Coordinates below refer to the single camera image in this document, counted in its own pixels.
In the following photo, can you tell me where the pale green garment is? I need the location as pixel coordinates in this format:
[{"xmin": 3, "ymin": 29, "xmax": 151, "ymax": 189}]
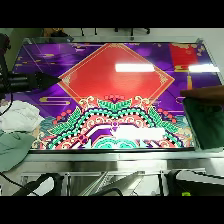
[{"xmin": 0, "ymin": 129, "xmax": 36, "ymax": 173}]

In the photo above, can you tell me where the black cable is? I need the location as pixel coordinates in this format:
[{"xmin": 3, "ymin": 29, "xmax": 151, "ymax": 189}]
[
  {"xmin": 0, "ymin": 171, "xmax": 40, "ymax": 197},
  {"xmin": 0, "ymin": 92, "xmax": 15, "ymax": 118}
]

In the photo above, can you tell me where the silver frame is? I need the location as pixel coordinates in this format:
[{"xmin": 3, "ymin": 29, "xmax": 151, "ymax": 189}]
[{"xmin": 0, "ymin": 149, "xmax": 224, "ymax": 197}]

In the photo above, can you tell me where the white garment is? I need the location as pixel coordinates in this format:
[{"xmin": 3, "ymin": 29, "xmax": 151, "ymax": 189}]
[{"xmin": 0, "ymin": 99, "xmax": 45, "ymax": 135}]

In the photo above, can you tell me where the person's forearm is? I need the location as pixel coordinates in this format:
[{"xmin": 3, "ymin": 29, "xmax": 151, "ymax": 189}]
[{"xmin": 179, "ymin": 84, "xmax": 224, "ymax": 107}]

